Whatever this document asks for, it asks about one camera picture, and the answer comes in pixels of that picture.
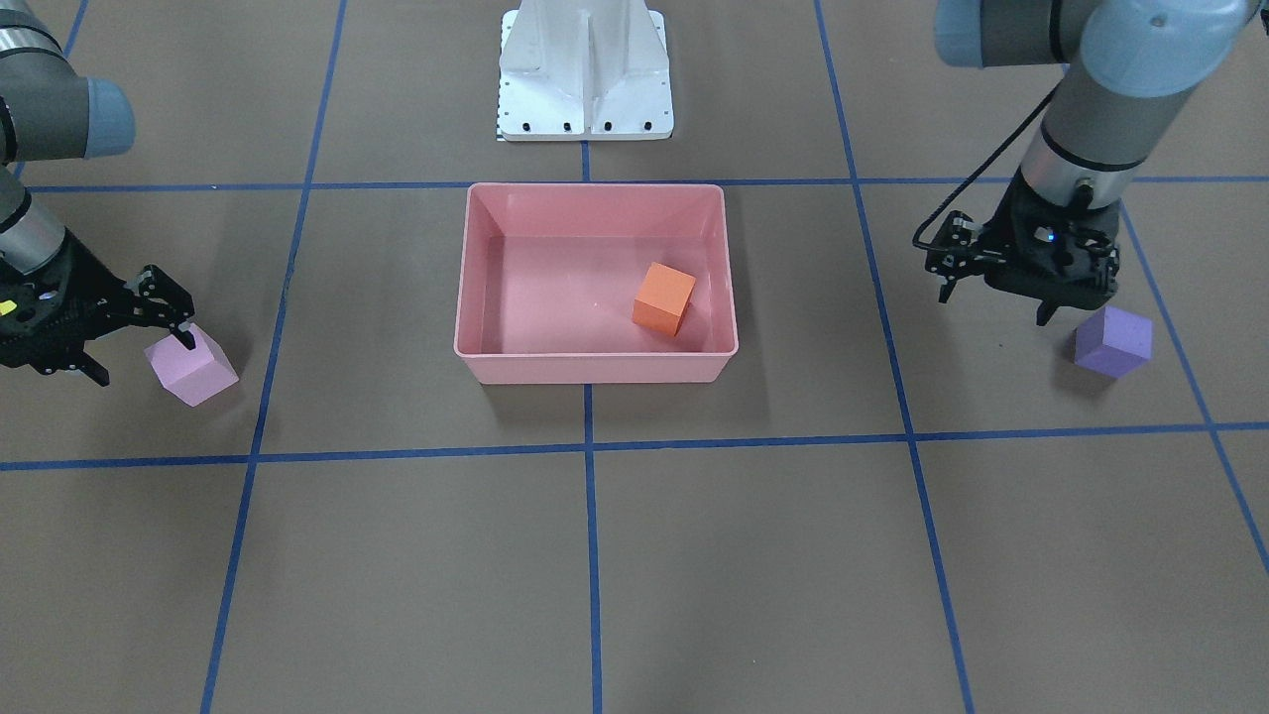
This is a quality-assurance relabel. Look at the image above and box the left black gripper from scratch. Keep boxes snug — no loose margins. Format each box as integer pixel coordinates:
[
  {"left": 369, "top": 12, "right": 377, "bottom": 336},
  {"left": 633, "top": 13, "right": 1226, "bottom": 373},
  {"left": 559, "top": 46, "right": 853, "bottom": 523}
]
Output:
[{"left": 986, "top": 171, "right": 1122, "bottom": 326}]

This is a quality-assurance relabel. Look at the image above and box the purple foam cube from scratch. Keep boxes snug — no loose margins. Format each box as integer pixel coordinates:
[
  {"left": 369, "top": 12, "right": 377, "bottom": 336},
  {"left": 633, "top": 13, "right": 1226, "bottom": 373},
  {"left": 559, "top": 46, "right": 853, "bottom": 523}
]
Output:
[{"left": 1074, "top": 304, "right": 1155, "bottom": 379}]

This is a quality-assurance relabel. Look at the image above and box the orange foam cube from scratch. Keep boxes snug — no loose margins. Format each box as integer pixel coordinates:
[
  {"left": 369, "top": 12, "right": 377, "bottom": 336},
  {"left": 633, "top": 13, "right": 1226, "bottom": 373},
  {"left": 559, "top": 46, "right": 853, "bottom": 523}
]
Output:
[{"left": 631, "top": 263, "right": 697, "bottom": 337}]

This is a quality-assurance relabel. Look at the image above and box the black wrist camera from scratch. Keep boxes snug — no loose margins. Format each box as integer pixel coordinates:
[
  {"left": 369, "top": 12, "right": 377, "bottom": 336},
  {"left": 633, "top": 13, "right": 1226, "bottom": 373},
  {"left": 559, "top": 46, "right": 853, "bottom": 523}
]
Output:
[
  {"left": 123, "top": 264, "right": 195, "bottom": 330},
  {"left": 917, "top": 209, "right": 995, "bottom": 304}
]

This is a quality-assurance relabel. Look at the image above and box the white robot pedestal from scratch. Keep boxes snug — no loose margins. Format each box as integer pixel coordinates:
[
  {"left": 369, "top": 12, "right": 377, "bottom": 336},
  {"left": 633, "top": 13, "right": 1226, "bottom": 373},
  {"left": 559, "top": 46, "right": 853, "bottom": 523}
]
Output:
[{"left": 496, "top": 1, "right": 675, "bottom": 142}]

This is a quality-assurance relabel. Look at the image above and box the pink foam cube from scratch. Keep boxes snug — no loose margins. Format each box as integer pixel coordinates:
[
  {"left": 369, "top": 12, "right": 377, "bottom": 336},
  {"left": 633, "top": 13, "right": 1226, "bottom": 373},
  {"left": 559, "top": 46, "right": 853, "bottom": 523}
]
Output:
[{"left": 142, "top": 323, "right": 239, "bottom": 408}]

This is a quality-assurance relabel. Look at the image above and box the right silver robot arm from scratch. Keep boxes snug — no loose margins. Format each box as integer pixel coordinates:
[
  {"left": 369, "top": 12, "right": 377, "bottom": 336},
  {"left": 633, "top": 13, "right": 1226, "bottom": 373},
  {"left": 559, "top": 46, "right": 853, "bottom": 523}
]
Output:
[{"left": 1, "top": 1, "right": 195, "bottom": 386}]

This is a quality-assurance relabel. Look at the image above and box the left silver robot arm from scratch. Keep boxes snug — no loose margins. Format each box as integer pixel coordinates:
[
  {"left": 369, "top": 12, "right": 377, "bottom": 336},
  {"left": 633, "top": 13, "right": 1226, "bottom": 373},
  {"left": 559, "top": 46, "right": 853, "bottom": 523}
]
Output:
[{"left": 912, "top": 1, "right": 1266, "bottom": 326}]

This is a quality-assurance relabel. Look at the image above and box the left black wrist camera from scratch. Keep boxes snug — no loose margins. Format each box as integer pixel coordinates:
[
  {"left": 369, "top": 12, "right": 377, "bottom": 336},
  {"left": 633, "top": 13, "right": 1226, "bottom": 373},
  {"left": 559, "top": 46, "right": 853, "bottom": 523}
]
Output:
[{"left": 917, "top": 209, "right": 995, "bottom": 304}]

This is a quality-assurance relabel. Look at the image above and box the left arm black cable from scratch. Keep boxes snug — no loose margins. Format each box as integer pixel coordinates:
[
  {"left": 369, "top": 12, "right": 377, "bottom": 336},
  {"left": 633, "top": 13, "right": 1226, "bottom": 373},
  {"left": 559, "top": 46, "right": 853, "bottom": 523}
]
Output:
[{"left": 912, "top": 85, "right": 1060, "bottom": 252}]

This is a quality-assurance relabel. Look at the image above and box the pink plastic bin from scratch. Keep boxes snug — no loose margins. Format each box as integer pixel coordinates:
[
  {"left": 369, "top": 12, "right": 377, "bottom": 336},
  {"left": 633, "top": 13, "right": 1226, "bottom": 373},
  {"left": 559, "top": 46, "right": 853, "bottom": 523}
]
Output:
[{"left": 453, "top": 183, "right": 740, "bottom": 386}]

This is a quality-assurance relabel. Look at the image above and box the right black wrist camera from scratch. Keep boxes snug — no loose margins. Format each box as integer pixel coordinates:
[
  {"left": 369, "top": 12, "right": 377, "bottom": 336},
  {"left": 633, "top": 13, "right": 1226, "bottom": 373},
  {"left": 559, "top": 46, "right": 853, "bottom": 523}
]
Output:
[{"left": 123, "top": 264, "right": 195, "bottom": 330}]

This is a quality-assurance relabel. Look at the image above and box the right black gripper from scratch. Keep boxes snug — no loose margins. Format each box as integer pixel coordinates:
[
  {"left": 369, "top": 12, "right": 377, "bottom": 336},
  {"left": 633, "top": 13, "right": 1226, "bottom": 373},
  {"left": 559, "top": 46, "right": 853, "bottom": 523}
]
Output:
[{"left": 1, "top": 236, "right": 195, "bottom": 386}]

